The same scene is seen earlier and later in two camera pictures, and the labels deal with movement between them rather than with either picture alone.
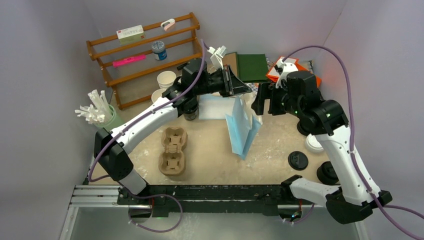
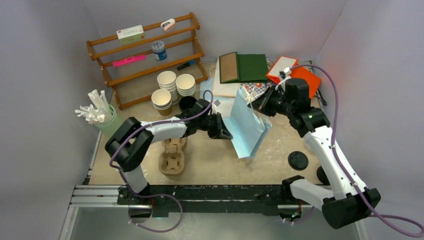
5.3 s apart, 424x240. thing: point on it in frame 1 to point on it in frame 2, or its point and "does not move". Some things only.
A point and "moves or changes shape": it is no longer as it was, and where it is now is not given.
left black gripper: (231, 84) to (220, 131)
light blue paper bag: (243, 126) moves or changes shape
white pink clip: (167, 24) does not move
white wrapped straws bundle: (101, 112) does not move
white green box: (131, 34) does not move
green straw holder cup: (113, 122) does not move
